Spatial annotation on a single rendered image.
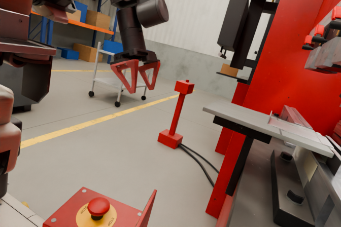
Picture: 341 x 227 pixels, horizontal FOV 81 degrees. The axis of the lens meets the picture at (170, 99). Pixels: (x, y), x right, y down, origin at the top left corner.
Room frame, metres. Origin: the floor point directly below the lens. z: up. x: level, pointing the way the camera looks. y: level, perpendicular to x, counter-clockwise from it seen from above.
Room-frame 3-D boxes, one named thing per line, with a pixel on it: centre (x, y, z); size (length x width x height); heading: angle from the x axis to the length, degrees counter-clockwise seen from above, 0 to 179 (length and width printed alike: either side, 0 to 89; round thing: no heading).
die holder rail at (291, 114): (0.94, -0.59, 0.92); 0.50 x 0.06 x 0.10; 157
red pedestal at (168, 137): (2.33, -0.12, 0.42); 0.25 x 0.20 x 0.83; 67
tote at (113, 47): (3.50, 1.03, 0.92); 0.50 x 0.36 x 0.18; 71
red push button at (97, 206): (0.31, 0.08, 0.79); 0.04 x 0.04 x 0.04
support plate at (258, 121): (0.49, -0.24, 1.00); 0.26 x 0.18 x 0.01; 67
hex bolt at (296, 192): (0.33, -0.26, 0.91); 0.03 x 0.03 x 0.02
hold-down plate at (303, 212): (0.42, -0.30, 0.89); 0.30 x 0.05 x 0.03; 157
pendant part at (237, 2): (1.74, -0.35, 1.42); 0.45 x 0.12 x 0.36; 162
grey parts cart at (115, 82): (3.66, 0.96, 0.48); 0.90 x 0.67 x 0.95; 161
